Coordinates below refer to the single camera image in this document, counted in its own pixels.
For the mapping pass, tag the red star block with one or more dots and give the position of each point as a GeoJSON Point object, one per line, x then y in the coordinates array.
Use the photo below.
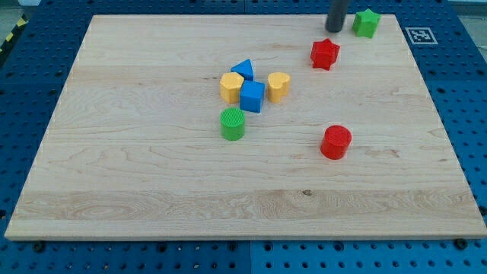
{"type": "Point", "coordinates": [324, 54]}

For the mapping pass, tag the green star block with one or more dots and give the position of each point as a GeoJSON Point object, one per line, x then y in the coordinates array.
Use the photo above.
{"type": "Point", "coordinates": [365, 23]}

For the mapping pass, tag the green cylinder block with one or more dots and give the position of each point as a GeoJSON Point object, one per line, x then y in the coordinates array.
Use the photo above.
{"type": "Point", "coordinates": [232, 121]}

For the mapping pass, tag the light wooden board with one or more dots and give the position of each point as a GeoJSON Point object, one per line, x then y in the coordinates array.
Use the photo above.
{"type": "Point", "coordinates": [134, 152]}

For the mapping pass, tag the blue cube block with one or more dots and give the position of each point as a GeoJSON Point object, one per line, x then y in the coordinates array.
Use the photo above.
{"type": "Point", "coordinates": [251, 96]}

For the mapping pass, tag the yellow hexagon block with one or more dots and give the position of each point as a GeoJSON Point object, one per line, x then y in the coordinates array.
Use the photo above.
{"type": "Point", "coordinates": [230, 85]}

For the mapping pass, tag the yellow heart block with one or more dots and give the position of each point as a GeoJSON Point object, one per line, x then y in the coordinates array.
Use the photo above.
{"type": "Point", "coordinates": [278, 86]}

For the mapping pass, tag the blue triangle block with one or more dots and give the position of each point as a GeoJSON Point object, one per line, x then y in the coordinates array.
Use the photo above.
{"type": "Point", "coordinates": [245, 69]}

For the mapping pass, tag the red cylinder block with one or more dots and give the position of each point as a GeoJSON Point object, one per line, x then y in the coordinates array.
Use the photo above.
{"type": "Point", "coordinates": [336, 141]}

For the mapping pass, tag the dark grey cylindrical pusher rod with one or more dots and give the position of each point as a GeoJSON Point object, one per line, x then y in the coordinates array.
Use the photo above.
{"type": "Point", "coordinates": [338, 10]}

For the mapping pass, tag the white fiducial marker tag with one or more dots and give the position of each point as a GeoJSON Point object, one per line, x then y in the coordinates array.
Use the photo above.
{"type": "Point", "coordinates": [421, 36]}

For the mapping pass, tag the yellow black hazard tape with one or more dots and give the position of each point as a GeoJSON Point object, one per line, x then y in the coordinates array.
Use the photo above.
{"type": "Point", "coordinates": [14, 35]}

